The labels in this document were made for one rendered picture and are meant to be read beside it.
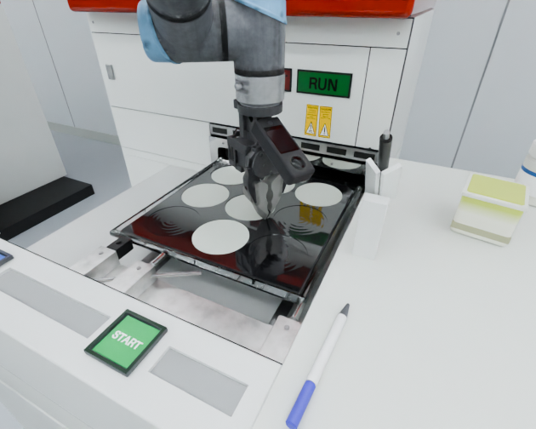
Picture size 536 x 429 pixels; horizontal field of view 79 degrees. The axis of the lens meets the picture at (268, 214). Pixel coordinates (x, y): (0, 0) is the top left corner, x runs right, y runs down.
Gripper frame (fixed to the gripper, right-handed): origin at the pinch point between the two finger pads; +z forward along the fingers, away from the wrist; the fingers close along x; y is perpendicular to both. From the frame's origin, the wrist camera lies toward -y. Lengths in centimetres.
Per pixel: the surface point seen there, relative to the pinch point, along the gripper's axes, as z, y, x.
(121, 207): 9.2, 35.4, 18.8
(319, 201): 1.3, -0.8, -12.6
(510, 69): -3, 30, -179
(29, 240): 91, 175, 54
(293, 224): 1.4, -3.8, -3.0
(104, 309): -4.7, -10.1, 30.2
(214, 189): 1.3, 16.5, 2.3
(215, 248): 1.3, -1.5, 12.1
